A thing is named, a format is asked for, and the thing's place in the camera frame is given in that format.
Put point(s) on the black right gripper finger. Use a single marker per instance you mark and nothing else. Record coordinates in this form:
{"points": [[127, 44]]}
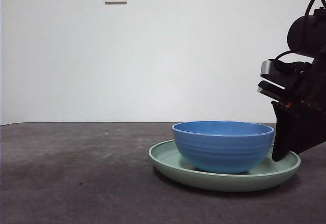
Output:
{"points": [[295, 132]]}

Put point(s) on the blue ribbed bowl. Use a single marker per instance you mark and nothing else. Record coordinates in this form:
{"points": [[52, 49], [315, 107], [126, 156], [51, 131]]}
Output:
{"points": [[221, 150]]}

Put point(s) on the pale green round plate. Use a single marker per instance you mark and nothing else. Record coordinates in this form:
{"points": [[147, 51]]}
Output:
{"points": [[178, 175]]}

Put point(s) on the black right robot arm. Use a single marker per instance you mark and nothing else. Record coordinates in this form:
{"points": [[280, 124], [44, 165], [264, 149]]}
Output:
{"points": [[305, 35]]}

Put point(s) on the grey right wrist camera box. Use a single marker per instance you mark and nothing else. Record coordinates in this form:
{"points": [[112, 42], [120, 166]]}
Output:
{"points": [[270, 71]]}

